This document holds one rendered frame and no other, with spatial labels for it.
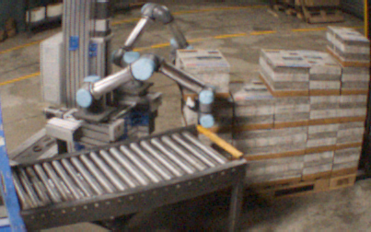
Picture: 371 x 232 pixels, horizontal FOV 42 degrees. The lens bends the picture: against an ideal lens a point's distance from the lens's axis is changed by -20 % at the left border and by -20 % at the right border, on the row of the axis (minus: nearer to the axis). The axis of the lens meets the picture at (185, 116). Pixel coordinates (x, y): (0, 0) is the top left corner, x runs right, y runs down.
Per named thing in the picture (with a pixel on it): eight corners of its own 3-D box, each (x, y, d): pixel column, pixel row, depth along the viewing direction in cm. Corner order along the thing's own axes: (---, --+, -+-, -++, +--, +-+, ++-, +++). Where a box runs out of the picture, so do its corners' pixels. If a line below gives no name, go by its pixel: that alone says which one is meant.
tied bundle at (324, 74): (294, 77, 412) (295, 50, 403) (325, 78, 415) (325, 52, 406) (308, 97, 378) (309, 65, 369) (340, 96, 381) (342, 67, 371)
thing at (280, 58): (260, 50, 396) (260, 48, 396) (295, 51, 400) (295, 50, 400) (275, 66, 363) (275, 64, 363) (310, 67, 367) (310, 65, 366)
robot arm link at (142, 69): (86, 102, 348) (162, 67, 332) (79, 111, 335) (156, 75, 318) (78, 86, 345) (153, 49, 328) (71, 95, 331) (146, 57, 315)
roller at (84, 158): (86, 159, 311) (86, 152, 309) (121, 199, 273) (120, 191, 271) (79, 161, 308) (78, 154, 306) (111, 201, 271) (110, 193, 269)
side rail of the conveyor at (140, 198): (240, 177, 309) (242, 157, 304) (246, 180, 305) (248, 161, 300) (22, 227, 248) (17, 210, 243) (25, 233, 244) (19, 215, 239)
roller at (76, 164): (77, 162, 308) (75, 154, 306) (109, 202, 270) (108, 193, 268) (70, 163, 305) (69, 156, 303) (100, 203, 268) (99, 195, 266)
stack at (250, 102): (180, 185, 435) (179, 80, 401) (316, 169, 449) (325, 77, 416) (187, 211, 400) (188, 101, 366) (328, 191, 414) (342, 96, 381)
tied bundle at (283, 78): (258, 78, 408) (259, 48, 399) (293, 77, 412) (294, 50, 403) (272, 98, 374) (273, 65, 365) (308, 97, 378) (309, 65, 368)
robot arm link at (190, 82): (139, 59, 344) (211, 101, 347) (134, 65, 334) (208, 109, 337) (148, 44, 339) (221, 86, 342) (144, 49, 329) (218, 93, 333)
